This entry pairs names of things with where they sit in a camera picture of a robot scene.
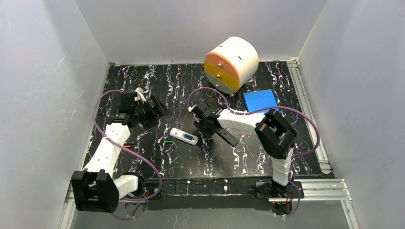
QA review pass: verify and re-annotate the white remote control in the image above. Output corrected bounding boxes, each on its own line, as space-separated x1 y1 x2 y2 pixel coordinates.
170 128 199 146

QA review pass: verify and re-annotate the blue battery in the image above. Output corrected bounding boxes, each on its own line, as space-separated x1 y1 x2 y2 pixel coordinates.
184 134 194 141

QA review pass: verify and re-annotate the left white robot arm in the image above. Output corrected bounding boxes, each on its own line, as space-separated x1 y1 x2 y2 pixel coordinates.
71 87 170 213

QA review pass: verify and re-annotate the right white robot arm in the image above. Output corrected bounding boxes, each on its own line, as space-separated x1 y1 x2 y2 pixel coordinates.
189 102 298 197

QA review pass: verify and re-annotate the black remote control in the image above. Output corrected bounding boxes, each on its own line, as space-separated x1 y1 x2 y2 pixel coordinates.
217 128 238 147

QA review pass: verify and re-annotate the blue rectangular pad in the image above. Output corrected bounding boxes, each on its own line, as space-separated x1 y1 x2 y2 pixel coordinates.
242 89 278 112

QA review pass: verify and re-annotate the round white drawer cabinet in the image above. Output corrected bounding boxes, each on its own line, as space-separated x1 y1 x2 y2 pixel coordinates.
203 36 259 94

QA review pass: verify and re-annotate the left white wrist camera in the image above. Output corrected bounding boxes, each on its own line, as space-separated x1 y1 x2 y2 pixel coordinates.
134 87 147 103

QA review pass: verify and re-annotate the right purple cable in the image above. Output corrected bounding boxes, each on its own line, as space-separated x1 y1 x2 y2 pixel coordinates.
186 87 321 219

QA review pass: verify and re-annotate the purple cable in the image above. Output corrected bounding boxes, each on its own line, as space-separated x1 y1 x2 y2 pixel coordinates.
186 87 321 219
92 90 163 220

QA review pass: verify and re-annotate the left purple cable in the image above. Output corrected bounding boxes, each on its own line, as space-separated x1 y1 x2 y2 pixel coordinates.
92 90 163 220

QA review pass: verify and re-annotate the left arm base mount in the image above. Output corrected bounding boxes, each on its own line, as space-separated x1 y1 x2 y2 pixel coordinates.
116 173 162 220

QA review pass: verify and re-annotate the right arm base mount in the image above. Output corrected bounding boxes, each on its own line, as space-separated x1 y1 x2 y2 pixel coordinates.
248 180 305 218

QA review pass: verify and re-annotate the aluminium frame rail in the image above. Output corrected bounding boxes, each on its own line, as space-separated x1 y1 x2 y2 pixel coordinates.
298 179 352 201

